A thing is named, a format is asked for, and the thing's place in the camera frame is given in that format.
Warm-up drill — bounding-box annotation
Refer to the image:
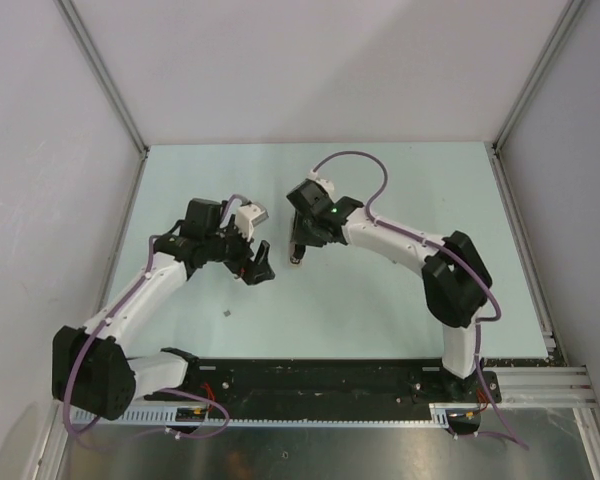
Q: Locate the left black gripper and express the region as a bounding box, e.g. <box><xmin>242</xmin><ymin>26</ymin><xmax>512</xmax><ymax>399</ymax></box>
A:
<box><xmin>205</xmin><ymin>215</ymin><xmax>274</xmax><ymax>285</ymax></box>

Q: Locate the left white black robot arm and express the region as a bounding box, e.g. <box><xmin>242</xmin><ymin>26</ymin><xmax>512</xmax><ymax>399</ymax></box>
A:
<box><xmin>51</xmin><ymin>198</ymin><xmax>275</xmax><ymax>420</ymax></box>

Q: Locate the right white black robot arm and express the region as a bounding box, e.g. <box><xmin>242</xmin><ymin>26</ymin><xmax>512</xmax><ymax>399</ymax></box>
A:
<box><xmin>287</xmin><ymin>179</ymin><xmax>493</xmax><ymax>401</ymax></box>

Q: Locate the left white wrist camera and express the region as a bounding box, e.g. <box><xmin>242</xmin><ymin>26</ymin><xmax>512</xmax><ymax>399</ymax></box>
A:
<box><xmin>234</xmin><ymin>202</ymin><xmax>269</xmax><ymax>242</ymax></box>

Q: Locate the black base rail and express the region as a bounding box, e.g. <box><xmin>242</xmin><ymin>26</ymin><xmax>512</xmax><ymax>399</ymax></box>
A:
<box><xmin>179</xmin><ymin>356</ymin><xmax>501</xmax><ymax>421</ymax></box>

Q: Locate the grey slotted cable duct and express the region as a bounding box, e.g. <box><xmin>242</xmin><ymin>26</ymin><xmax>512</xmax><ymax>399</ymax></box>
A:
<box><xmin>74</xmin><ymin>403</ymin><xmax>454</xmax><ymax>429</ymax></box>

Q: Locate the aluminium frame rails right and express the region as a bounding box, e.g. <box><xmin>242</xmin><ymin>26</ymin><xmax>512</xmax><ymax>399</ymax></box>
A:
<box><xmin>492</xmin><ymin>367</ymin><xmax>597</xmax><ymax>408</ymax></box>

